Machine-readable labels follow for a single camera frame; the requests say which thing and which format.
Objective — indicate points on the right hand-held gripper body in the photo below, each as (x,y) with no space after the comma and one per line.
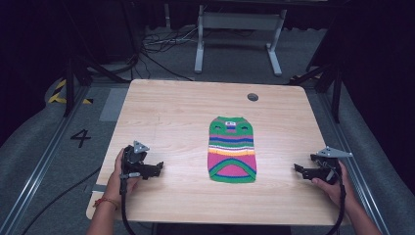
(328,164)

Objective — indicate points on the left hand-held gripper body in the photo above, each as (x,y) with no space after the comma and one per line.
(132,160)

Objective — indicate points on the striped knitted pet sweater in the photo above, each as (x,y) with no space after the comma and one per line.
(232,153)

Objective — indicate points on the person's right hand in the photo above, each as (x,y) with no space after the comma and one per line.
(337,192)

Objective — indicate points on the person's left hand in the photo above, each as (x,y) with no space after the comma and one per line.
(114,186)

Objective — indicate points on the black metal stand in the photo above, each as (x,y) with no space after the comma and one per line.
(69,88)
(336,94)

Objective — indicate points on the yellow black hazard tape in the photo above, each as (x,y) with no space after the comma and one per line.
(55,96)

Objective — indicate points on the metal floor rail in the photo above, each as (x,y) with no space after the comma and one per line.
(42,166)
(355,163)

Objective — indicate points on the white metal table frame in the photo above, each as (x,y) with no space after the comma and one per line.
(239,21)

